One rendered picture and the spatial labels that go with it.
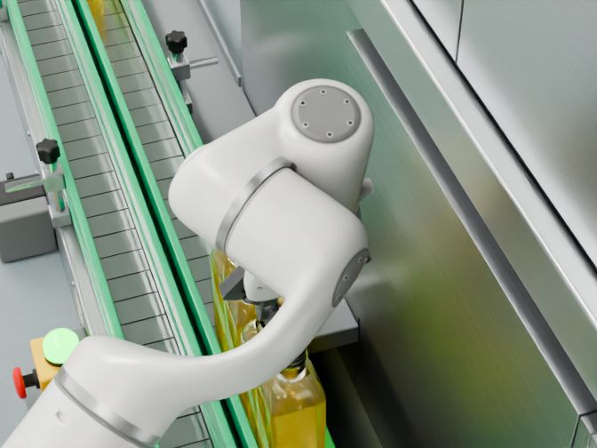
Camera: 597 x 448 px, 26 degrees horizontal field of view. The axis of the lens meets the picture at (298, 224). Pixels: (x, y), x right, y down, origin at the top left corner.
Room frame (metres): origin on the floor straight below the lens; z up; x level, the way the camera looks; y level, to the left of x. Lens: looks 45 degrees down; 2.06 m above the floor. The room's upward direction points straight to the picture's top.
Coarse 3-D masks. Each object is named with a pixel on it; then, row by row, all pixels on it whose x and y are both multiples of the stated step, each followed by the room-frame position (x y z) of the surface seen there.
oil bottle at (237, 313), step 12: (228, 300) 0.86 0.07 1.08; (240, 300) 0.85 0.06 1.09; (228, 312) 0.86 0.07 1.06; (240, 312) 0.84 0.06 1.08; (252, 312) 0.84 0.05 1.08; (228, 324) 0.86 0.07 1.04; (240, 324) 0.84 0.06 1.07; (228, 336) 0.87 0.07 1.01; (240, 336) 0.83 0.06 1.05; (228, 348) 0.87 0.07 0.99; (240, 396) 0.84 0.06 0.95
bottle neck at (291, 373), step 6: (300, 354) 0.75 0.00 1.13; (294, 360) 0.75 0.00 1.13; (300, 360) 0.75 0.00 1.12; (288, 366) 0.75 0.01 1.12; (294, 366) 0.75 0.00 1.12; (300, 366) 0.75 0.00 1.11; (282, 372) 0.75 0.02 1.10; (288, 372) 0.75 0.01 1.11; (294, 372) 0.75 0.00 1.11; (300, 372) 0.75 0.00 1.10; (282, 378) 0.75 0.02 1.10; (288, 378) 0.75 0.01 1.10; (294, 378) 0.75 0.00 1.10; (300, 378) 0.75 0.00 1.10
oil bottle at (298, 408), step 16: (272, 384) 0.75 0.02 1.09; (288, 384) 0.74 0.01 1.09; (304, 384) 0.75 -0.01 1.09; (320, 384) 0.75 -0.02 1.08; (272, 400) 0.73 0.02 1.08; (288, 400) 0.73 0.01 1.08; (304, 400) 0.74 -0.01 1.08; (320, 400) 0.74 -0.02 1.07; (272, 416) 0.73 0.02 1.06; (288, 416) 0.73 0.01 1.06; (304, 416) 0.73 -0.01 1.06; (320, 416) 0.74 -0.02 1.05; (272, 432) 0.73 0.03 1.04; (288, 432) 0.73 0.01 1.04; (304, 432) 0.73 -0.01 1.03; (320, 432) 0.74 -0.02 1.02
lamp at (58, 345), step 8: (48, 336) 1.00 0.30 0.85; (56, 336) 1.00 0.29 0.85; (64, 336) 1.00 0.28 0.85; (72, 336) 1.00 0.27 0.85; (48, 344) 0.99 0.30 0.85; (56, 344) 0.99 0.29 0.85; (64, 344) 0.99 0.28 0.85; (72, 344) 0.99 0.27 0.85; (48, 352) 0.98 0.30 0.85; (56, 352) 0.98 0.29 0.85; (64, 352) 0.98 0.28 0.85; (48, 360) 0.98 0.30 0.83; (56, 360) 0.98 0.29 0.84; (64, 360) 0.98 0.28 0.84
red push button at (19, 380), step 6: (12, 372) 0.98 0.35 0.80; (18, 372) 0.98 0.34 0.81; (12, 378) 0.98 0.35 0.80; (18, 378) 0.97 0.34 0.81; (24, 378) 0.98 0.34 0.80; (30, 378) 0.98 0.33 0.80; (18, 384) 0.97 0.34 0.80; (24, 384) 0.97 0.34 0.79; (30, 384) 0.98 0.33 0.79; (18, 390) 0.96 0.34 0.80; (24, 390) 0.96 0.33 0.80; (24, 396) 0.96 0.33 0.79
